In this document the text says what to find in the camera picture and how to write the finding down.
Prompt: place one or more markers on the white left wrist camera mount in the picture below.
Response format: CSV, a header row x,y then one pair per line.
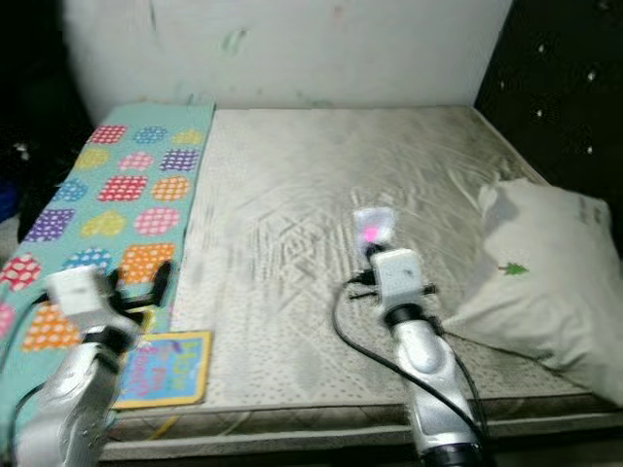
x,y
78,292

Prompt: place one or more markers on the white wrapper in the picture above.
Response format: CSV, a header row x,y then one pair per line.
x,y
374,227

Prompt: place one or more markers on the blue children's book yellow border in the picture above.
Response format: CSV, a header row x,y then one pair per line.
x,y
170,368

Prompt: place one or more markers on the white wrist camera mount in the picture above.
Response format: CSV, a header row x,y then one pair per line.
x,y
78,292
397,275

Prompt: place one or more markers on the beige quilted mattress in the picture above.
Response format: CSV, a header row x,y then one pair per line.
x,y
331,195

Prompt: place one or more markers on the dark tufted headboard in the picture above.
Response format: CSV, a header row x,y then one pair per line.
x,y
560,88

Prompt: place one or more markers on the teal blanket with colourful shapes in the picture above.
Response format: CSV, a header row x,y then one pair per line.
x,y
127,185

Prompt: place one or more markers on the beige pillow with green tree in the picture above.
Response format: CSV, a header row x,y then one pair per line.
x,y
535,282

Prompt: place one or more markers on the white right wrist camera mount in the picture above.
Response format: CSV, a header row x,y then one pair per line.
x,y
397,275

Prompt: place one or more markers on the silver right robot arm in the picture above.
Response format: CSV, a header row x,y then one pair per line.
x,y
423,370

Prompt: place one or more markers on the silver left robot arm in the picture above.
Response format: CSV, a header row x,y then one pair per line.
x,y
68,409

